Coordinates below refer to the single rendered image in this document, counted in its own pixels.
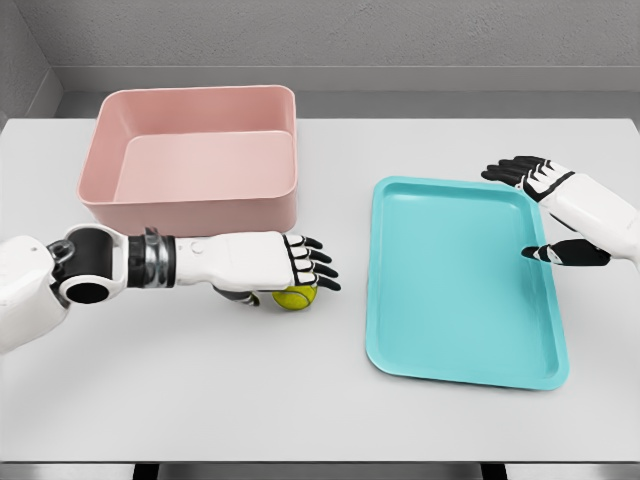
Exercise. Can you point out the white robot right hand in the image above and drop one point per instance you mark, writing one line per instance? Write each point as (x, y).
(575, 205)

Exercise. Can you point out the pink plastic basket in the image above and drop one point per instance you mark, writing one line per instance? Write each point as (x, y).
(200, 165)

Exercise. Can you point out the yellow tennis ball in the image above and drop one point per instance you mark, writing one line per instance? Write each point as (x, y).
(296, 298)

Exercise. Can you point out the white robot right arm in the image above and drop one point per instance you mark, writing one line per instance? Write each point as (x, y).
(631, 230)

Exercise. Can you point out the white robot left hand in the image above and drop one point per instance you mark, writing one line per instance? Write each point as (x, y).
(260, 260)

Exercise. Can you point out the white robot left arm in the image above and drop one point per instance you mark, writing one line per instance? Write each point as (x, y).
(100, 265)

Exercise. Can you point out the blue plastic tray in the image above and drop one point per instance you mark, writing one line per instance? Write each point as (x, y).
(460, 285)

